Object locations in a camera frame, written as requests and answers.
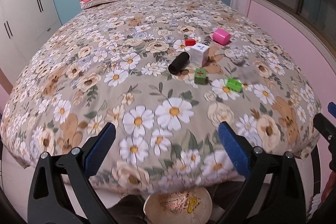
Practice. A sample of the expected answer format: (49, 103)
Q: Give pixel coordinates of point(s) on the grey trousers leg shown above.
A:
(129, 210)

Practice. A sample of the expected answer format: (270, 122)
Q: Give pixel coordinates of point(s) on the pink plastic box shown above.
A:
(221, 37)

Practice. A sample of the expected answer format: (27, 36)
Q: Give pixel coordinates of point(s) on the green wooden division block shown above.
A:
(200, 76)

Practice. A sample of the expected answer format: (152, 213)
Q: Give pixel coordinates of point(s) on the black cylinder roll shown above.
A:
(179, 63)

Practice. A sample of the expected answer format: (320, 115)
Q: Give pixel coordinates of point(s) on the white lined trash bin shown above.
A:
(192, 206)

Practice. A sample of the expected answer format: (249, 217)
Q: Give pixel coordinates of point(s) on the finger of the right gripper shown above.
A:
(325, 128)
(332, 109)

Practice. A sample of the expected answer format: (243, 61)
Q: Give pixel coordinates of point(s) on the small red block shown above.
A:
(190, 42)

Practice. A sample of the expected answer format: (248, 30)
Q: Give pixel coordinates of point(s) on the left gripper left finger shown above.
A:
(48, 198)

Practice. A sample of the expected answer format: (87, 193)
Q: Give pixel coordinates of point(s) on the white wardrobe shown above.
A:
(25, 26)

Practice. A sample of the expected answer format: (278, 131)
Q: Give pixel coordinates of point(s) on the white carton box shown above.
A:
(199, 54)

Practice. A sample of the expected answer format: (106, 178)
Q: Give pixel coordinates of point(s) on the floral bedspread bed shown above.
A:
(109, 64)

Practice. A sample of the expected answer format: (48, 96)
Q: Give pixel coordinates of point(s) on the grey paper ball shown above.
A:
(237, 57)

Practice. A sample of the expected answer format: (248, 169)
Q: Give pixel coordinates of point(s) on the bright green plastic block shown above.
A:
(234, 85)

